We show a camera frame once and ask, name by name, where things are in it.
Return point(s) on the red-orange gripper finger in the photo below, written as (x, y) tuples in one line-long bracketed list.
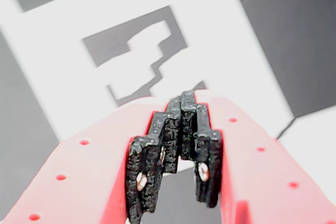
[(262, 182), (92, 169)]

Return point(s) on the black white marker checkerboard mat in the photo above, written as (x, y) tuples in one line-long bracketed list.
[(78, 77)]

